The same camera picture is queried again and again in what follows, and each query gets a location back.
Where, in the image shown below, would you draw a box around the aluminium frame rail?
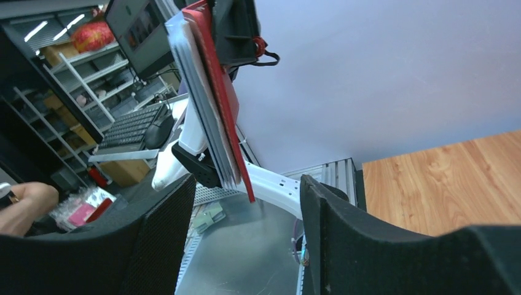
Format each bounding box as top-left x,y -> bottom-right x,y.
174,157 -> 359,295

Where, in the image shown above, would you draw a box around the black computer monitor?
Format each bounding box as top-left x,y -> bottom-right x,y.
104,0 -> 178,79

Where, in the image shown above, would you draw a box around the black computer mouse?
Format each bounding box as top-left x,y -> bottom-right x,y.
144,111 -> 176,149

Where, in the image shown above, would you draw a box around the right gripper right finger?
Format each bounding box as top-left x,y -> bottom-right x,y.
300,175 -> 520,294

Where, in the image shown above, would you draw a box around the black keyboard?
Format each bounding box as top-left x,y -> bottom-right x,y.
98,103 -> 168,153

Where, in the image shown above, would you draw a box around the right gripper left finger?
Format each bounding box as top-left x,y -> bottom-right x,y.
1,174 -> 196,294

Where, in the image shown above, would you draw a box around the green electrical connector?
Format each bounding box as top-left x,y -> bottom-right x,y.
192,202 -> 226,235

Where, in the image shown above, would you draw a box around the person in striped shirt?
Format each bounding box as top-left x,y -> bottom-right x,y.
1,182 -> 59,237

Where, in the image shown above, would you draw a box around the red round lantern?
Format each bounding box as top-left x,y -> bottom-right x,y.
71,21 -> 115,53

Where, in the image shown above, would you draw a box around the white perforated basket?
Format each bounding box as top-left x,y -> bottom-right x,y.
194,183 -> 241,207

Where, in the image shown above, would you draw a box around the red leather card holder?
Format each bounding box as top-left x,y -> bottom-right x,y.
165,0 -> 267,203

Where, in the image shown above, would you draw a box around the grey storage tray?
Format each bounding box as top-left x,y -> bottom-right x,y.
49,186 -> 117,231

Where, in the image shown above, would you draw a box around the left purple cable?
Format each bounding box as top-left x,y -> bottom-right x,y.
289,218 -> 311,267

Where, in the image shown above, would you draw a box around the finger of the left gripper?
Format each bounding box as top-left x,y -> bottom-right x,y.
209,0 -> 260,66

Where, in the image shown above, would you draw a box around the metal storage shelving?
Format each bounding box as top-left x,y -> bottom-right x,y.
1,7 -> 176,181

